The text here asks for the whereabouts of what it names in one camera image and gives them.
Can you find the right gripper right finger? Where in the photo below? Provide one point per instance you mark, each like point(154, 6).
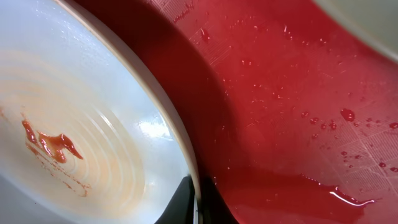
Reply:
point(214, 208)

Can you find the light blue plate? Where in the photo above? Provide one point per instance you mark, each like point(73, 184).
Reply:
point(373, 22)
point(88, 135)

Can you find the red plastic tray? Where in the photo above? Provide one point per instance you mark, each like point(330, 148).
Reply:
point(293, 119)

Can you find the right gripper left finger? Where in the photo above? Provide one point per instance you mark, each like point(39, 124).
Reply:
point(180, 209)

